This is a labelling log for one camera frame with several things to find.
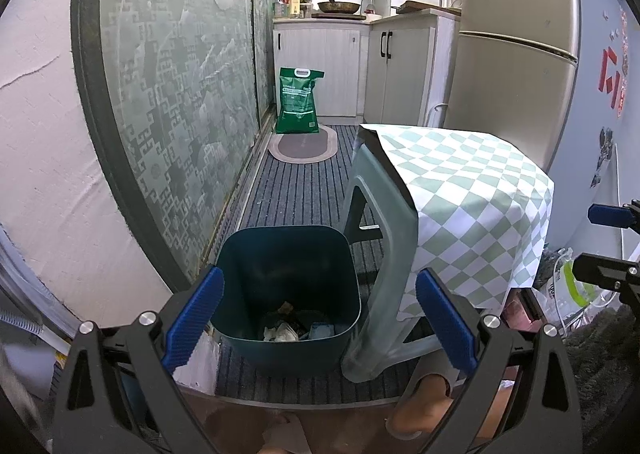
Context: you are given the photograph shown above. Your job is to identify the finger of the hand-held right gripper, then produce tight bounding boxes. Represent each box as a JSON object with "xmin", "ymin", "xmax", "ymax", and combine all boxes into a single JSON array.
[
  {"xmin": 587, "ymin": 201, "xmax": 640, "ymax": 235},
  {"xmin": 571, "ymin": 254, "xmax": 640, "ymax": 292}
]

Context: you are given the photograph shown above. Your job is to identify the oval grey floor mat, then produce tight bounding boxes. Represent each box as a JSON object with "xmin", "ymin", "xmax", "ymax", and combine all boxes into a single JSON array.
[{"xmin": 267, "ymin": 121, "xmax": 338, "ymax": 165}]

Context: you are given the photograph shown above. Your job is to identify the green plastic stool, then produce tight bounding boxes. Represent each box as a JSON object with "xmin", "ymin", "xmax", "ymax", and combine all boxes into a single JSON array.
[{"xmin": 341, "ymin": 141, "xmax": 453, "ymax": 383}]

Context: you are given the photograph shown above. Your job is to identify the teal plastic bin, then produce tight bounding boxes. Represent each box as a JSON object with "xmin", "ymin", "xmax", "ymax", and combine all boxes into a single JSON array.
[{"xmin": 210, "ymin": 225, "xmax": 363, "ymax": 377}]

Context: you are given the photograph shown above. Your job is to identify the clear plastic bag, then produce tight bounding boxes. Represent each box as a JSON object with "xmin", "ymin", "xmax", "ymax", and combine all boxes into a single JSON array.
[{"xmin": 537, "ymin": 247, "xmax": 618, "ymax": 335}]

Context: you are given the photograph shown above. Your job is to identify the wooden cutting board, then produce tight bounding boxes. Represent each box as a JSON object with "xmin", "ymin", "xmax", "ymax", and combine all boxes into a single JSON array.
[{"xmin": 397, "ymin": 0, "xmax": 463, "ymax": 15}]

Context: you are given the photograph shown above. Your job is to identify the striped grey rug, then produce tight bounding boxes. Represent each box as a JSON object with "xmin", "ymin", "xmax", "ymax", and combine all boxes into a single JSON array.
[{"xmin": 215, "ymin": 123, "xmax": 451, "ymax": 407}]

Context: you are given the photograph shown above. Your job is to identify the white plastic wrap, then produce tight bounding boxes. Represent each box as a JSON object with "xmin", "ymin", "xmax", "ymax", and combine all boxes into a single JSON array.
[{"xmin": 263, "ymin": 321, "xmax": 298, "ymax": 342}]

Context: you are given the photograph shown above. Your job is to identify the dark wall stickers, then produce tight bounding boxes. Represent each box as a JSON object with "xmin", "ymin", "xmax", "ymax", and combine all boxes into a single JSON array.
[{"xmin": 590, "ymin": 127, "xmax": 616, "ymax": 187}]

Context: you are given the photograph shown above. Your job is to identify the beige refrigerator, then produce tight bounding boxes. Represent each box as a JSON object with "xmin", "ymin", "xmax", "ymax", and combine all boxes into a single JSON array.
[{"xmin": 447, "ymin": 0, "xmax": 583, "ymax": 172}]

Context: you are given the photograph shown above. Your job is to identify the green white checkered tablecloth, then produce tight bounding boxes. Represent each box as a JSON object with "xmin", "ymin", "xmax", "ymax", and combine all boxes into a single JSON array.
[{"xmin": 359, "ymin": 123, "xmax": 556, "ymax": 322}]

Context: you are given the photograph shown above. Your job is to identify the grey fuzzy mat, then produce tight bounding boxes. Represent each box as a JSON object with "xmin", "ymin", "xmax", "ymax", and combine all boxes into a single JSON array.
[{"xmin": 565, "ymin": 304, "xmax": 640, "ymax": 410}]

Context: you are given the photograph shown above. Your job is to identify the white kitchen cabinet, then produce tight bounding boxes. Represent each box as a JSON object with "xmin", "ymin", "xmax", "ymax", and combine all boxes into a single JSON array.
[{"xmin": 273, "ymin": 17, "xmax": 371, "ymax": 117}]

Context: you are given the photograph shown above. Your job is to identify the green rice bag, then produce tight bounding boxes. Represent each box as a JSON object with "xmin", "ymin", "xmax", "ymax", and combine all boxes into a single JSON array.
[{"xmin": 275, "ymin": 67, "xmax": 326, "ymax": 135}]

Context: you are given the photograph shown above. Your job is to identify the white plastic bag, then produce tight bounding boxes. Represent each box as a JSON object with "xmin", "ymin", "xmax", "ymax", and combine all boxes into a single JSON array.
[{"xmin": 172, "ymin": 329, "xmax": 221, "ymax": 392}]

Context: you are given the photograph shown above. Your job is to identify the metal frying pan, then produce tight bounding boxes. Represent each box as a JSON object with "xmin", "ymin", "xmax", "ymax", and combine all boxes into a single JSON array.
[{"xmin": 317, "ymin": 0, "xmax": 362, "ymax": 15}]

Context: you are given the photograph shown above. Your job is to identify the patterned glass sliding door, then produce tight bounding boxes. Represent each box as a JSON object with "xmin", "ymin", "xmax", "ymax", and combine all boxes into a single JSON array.
[
  {"xmin": 70, "ymin": 0, "xmax": 263, "ymax": 292},
  {"xmin": 252, "ymin": 0, "xmax": 281, "ymax": 117}
]

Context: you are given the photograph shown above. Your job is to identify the white cabinet with black handle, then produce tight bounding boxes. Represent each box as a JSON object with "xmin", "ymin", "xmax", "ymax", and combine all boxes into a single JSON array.
[{"xmin": 362, "ymin": 12, "xmax": 461, "ymax": 127}]

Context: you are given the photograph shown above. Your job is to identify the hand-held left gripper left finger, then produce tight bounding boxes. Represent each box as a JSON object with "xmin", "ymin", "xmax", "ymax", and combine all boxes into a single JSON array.
[{"xmin": 50, "ymin": 265, "xmax": 226, "ymax": 454}]

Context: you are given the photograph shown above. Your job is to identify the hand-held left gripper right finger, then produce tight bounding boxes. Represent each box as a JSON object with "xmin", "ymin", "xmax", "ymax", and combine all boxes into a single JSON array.
[{"xmin": 415, "ymin": 268, "xmax": 585, "ymax": 454}]

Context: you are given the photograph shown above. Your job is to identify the red wall sticker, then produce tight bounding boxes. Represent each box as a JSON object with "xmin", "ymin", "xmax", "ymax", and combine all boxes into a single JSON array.
[{"xmin": 600, "ymin": 9, "xmax": 628, "ymax": 110}]

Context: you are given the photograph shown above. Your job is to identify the white curved pipe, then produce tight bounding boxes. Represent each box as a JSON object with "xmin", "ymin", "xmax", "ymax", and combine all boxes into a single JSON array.
[{"xmin": 424, "ymin": 103, "xmax": 449, "ymax": 129}]

